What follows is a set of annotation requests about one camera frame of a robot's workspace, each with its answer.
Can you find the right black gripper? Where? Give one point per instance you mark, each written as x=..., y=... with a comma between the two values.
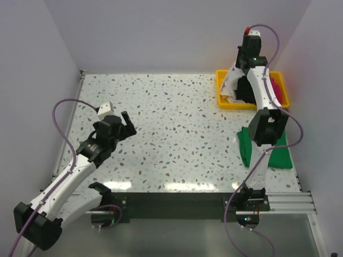
x=239, y=51

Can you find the white t shirt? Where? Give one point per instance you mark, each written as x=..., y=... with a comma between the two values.
x=230, y=84

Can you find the aluminium frame rail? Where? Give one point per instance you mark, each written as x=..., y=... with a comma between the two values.
x=96, y=196

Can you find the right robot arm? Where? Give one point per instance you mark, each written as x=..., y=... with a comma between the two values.
x=266, y=127

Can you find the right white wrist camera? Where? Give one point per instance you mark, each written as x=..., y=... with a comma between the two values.
x=253, y=32

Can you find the pink t shirt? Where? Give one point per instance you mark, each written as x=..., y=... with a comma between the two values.
x=276, y=89

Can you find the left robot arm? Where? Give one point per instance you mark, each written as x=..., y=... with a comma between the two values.
x=38, y=221

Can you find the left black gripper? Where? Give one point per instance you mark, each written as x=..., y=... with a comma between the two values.
x=126, y=130

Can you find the yellow plastic bin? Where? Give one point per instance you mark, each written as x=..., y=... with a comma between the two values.
x=225, y=105

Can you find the folded green t shirt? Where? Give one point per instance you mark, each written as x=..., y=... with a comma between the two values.
x=279, y=158

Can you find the black t shirt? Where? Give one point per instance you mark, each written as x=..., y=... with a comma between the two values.
x=244, y=91

